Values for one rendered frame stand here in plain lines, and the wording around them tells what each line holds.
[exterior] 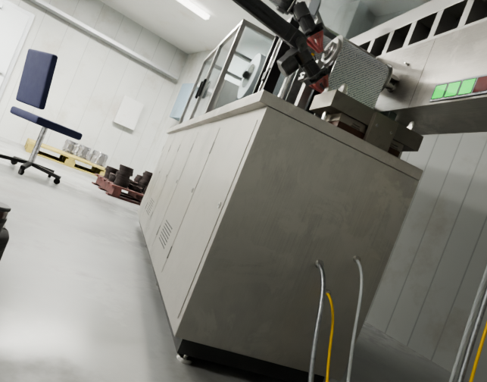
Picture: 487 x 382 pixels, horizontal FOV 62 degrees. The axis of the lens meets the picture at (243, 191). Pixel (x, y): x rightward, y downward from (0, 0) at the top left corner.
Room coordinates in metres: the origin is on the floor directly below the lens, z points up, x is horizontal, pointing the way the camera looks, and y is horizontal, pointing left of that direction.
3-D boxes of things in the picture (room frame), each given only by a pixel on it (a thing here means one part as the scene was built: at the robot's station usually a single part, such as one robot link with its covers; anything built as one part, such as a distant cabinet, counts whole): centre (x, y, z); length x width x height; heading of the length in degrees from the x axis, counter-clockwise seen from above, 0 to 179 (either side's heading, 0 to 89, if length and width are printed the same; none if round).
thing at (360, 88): (1.59, -0.26, 1.11); 0.23 x 0.01 x 0.18; 108
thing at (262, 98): (2.52, 0.14, 0.88); 2.52 x 0.66 x 0.04; 18
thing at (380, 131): (1.41, -0.37, 0.96); 0.10 x 0.03 x 0.11; 108
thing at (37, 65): (4.08, 2.13, 0.59); 0.69 x 0.66 x 1.19; 128
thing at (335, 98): (1.49, -0.33, 1.00); 0.40 x 0.16 x 0.06; 108
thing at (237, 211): (2.52, 0.12, 0.43); 2.52 x 0.64 x 0.86; 18
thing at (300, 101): (1.63, -0.07, 1.05); 0.06 x 0.05 x 0.31; 108
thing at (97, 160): (6.94, 3.02, 0.20); 1.36 x 0.94 x 0.40; 124
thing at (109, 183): (5.57, 1.28, 0.22); 1.19 x 0.82 x 0.43; 124
